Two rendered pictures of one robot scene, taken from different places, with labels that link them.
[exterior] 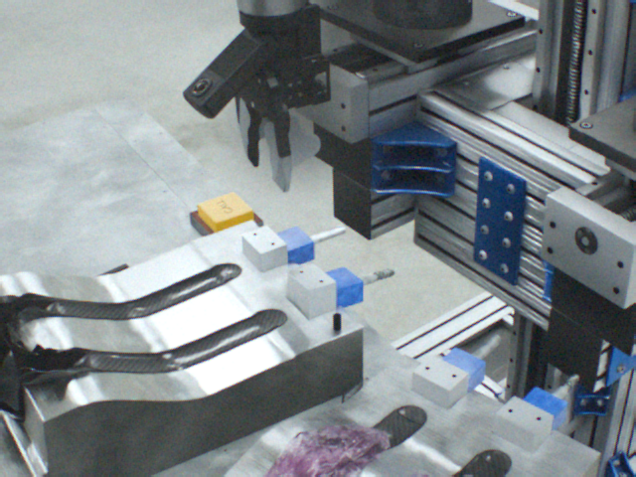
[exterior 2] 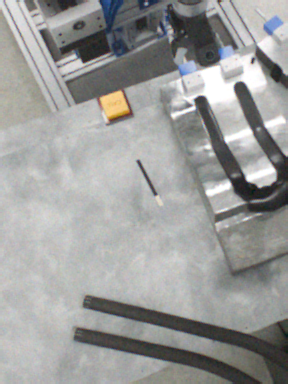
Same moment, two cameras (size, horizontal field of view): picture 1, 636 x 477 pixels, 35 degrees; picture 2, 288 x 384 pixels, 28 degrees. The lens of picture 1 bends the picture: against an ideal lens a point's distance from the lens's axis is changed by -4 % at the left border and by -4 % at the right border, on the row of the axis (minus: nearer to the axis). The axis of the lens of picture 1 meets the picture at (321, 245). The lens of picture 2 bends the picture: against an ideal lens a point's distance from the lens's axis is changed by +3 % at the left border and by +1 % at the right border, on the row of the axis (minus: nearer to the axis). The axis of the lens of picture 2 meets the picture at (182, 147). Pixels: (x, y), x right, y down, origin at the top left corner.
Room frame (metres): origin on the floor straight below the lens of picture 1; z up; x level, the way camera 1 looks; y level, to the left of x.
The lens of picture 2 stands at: (0.95, 0.72, 2.22)
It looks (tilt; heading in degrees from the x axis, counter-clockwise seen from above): 70 degrees down; 282
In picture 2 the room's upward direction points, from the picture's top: 2 degrees counter-clockwise
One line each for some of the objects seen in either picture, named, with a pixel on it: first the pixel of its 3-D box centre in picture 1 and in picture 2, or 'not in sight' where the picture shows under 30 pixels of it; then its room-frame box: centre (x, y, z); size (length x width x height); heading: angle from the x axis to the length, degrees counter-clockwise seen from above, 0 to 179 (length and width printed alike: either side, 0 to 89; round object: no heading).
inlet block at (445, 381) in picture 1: (464, 368); (271, 24); (0.87, -0.15, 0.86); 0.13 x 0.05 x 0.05; 138
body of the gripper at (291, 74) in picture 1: (279, 57); (188, 16); (1.06, 0.04, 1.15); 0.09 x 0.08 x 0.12; 120
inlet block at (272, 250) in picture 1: (298, 244); (187, 68); (1.07, 0.03, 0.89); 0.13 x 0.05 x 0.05; 120
